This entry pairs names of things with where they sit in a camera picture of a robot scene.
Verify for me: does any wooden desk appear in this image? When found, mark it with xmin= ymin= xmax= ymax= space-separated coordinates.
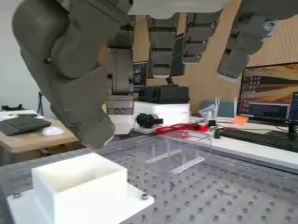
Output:
xmin=0 ymin=114 xmax=80 ymax=158

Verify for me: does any white foam box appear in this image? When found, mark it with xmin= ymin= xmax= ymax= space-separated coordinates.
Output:
xmin=132 ymin=101 xmax=193 ymax=127

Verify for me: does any red tray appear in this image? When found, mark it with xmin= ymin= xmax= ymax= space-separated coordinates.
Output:
xmin=155 ymin=122 xmax=211 ymax=136

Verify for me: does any small white box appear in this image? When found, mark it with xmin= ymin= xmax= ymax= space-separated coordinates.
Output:
xmin=6 ymin=152 xmax=158 ymax=224

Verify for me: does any white mouse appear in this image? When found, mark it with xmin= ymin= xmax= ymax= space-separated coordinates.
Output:
xmin=42 ymin=126 xmax=67 ymax=137

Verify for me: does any black case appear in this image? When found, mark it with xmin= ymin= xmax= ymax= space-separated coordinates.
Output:
xmin=139 ymin=84 xmax=192 ymax=105

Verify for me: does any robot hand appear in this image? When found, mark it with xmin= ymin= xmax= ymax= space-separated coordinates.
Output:
xmin=11 ymin=0 xmax=298 ymax=150

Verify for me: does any white desk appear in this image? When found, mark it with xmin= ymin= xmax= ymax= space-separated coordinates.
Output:
xmin=132 ymin=114 xmax=298 ymax=168

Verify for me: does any clear box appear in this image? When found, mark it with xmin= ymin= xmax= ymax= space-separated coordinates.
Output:
xmin=134 ymin=129 xmax=215 ymax=175
xmin=0 ymin=131 xmax=298 ymax=224

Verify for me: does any black keyboard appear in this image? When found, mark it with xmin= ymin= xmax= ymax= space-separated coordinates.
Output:
xmin=219 ymin=127 xmax=298 ymax=154
xmin=0 ymin=115 xmax=54 ymax=137

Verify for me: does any computer screen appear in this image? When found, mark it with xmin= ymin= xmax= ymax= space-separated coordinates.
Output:
xmin=236 ymin=61 xmax=298 ymax=127

